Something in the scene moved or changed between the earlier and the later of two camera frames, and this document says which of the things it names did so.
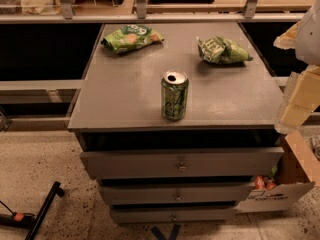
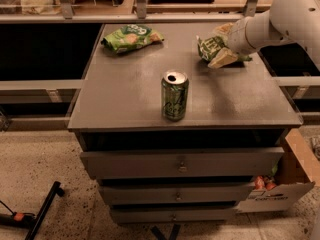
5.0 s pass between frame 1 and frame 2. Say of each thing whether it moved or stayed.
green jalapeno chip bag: stayed
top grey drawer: stayed
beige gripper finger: moved
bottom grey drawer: stayed
